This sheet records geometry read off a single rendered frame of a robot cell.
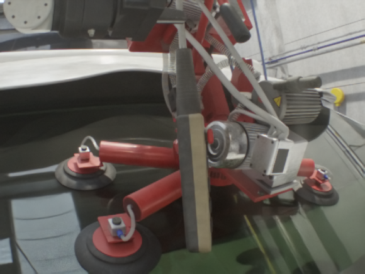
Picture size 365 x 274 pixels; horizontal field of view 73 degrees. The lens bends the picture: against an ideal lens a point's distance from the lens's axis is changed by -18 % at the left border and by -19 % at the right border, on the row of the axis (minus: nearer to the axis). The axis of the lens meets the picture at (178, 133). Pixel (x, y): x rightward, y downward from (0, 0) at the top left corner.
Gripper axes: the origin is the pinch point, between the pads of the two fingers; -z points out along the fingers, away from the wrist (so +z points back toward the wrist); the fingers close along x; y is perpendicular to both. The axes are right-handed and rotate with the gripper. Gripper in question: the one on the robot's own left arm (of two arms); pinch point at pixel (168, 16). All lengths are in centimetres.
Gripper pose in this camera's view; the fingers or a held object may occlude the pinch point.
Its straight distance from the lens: 50.0
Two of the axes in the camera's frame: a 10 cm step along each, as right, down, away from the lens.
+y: -2.2, -9.4, 2.6
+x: 4.2, -3.3, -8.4
